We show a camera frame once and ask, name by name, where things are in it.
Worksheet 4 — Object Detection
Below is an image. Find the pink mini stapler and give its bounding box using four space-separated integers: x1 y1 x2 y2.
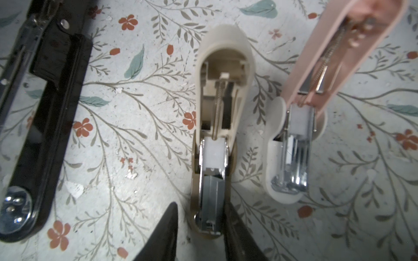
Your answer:
262 1 409 204

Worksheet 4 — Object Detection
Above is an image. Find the beige mini stapler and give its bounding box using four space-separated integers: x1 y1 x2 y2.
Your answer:
187 25 255 239

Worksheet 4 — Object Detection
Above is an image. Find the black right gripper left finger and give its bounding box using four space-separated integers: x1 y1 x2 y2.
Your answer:
133 202 178 261

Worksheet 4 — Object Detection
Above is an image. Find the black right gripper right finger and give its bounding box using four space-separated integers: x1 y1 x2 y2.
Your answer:
223 202 268 261

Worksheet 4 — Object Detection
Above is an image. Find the black long stapler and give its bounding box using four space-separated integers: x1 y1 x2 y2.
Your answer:
1 1 93 243

